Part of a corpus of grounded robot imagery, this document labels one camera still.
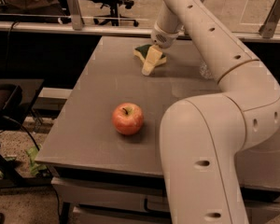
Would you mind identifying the red apple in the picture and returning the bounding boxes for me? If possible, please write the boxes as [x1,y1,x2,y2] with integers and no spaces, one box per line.
[112,103,144,135]

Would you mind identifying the green packet on floor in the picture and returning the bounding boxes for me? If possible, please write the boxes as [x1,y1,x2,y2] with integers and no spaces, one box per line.
[25,147,49,177]

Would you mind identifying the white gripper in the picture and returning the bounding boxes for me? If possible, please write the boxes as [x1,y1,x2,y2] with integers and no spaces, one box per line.
[142,23,178,76]

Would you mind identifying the grey table drawer unit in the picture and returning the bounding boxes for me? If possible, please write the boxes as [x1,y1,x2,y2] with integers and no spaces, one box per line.
[52,163,280,224]

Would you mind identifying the black cable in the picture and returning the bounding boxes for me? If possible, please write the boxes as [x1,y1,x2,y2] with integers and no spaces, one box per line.
[0,114,41,151]

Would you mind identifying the left metal bracket post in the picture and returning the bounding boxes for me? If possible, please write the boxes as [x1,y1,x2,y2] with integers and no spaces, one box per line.
[66,0,84,30]

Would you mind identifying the metal bracket post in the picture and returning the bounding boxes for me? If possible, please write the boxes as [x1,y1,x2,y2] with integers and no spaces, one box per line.
[66,0,84,30]
[259,0,280,38]

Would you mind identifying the black drawer handle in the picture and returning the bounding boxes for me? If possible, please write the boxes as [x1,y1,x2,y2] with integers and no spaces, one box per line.
[144,198,170,216]

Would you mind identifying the right metal bracket post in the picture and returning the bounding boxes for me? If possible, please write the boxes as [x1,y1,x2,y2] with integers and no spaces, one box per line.
[259,0,280,38]

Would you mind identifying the clear plastic bottle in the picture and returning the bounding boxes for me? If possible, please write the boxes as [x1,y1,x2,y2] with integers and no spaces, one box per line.
[200,62,213,79]

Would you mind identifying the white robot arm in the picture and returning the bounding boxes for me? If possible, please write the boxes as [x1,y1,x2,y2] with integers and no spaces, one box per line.
[151,0,280,224]

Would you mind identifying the green and yellow sponge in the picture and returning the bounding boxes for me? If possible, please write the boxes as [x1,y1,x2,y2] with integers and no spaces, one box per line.
[133,44,167,66]

